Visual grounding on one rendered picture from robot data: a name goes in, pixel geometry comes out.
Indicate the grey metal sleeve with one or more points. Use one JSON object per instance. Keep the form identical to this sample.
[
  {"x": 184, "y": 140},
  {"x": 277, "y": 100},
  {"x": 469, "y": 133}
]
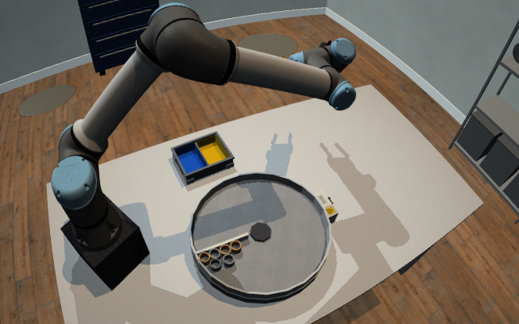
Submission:
[
  {"x": 214, "y": 251},
  {"x": 228, "y": 256},
  {"x": 215, "y": 260}
]

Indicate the bronze bushing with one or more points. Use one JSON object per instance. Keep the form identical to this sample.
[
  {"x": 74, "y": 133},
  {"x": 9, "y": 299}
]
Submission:
[
  {"x": 224, "y": 247},
  {"x": 204, "y": 254},
  {"x": 235, "y": 251}
]

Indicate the grey round turntable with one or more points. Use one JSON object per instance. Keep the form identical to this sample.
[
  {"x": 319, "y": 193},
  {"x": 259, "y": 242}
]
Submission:
[{"x": 284, "y": 230}]

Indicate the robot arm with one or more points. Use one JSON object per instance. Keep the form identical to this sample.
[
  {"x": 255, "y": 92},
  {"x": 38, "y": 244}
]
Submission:
[{"x": 177, "y": 41}]

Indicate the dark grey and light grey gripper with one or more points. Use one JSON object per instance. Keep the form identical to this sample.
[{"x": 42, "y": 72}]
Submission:
[{"x": 325, "y": 44}]

